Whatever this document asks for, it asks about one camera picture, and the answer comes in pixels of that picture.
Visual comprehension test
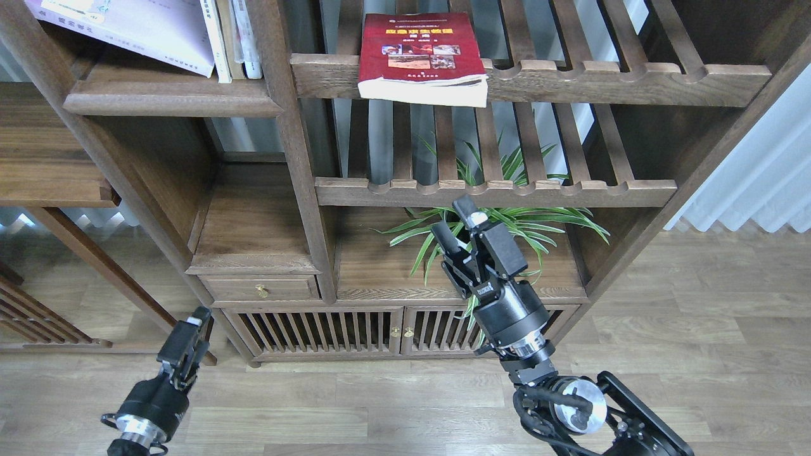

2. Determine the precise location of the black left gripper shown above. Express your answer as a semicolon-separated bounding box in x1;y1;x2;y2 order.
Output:
114;307;211;444

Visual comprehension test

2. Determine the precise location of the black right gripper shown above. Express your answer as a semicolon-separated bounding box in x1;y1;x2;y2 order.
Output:
431;194;550;355

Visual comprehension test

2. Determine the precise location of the red cover book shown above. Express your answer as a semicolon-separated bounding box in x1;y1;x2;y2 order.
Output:
357;12;489;108

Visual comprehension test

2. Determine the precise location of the yellow green cover book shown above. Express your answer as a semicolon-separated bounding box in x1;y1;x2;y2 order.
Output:
200;0;233;84

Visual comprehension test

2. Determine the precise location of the white lavender book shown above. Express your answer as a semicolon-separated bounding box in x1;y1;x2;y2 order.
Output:
26;1;214;77

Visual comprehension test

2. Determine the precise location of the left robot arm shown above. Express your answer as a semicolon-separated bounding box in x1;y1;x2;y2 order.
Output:
101;306;211;455

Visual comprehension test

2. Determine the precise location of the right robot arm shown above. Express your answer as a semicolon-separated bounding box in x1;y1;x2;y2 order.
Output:
432;196;693;455

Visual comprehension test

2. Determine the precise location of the green spider plant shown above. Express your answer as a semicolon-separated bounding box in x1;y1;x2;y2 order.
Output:
379;133;610;317

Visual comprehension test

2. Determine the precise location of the brass drawer knob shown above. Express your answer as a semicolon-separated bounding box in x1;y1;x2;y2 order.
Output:
255;284;269;298

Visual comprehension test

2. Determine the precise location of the wooden slatted rack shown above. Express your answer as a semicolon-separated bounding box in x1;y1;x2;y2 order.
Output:
1;263;113;353

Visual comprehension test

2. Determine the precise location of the dark wooden bookshelf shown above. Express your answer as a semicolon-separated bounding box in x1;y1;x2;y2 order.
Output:
2;1;809;364

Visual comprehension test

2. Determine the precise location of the white upright book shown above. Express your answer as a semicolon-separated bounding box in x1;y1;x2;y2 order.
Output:
231;1;263;80

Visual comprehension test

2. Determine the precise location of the white curtain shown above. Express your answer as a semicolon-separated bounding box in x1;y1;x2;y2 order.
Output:
665;67;810;232

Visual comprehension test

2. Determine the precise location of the beige upright book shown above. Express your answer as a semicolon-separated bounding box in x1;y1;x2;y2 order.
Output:
215;0;246;80

